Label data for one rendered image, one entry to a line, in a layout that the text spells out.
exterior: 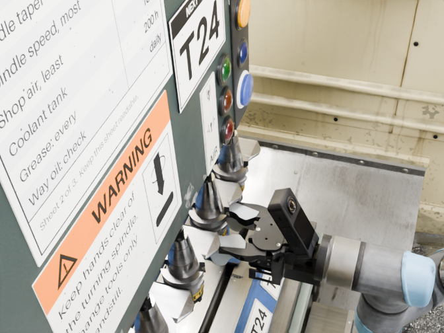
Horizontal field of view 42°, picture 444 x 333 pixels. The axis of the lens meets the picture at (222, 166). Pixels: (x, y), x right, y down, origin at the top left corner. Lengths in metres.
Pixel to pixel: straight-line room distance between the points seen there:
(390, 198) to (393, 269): 0.65
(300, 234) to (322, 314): 0.55
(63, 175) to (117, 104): 0.06
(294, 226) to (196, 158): 0.40
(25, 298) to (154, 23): 0.17
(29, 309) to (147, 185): 0.12
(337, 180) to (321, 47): 0.36
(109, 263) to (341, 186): 1.20
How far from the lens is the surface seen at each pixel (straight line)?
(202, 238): 0.87
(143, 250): 0.39
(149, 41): 0.34
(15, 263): 0.26
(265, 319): 1.12
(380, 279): 0.87
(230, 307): 1.17
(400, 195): 1.50
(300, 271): 0.91
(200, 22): 0.41
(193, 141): 0.44
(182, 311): 0.80
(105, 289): 0.35
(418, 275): 0.87
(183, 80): 0.39
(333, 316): 1.38
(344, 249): 0.87
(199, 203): 0.86
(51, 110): 0.26
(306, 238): 0.87
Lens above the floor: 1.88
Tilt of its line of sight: 43 degrees down
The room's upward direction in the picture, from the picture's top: 4 degrees counter-clockwise
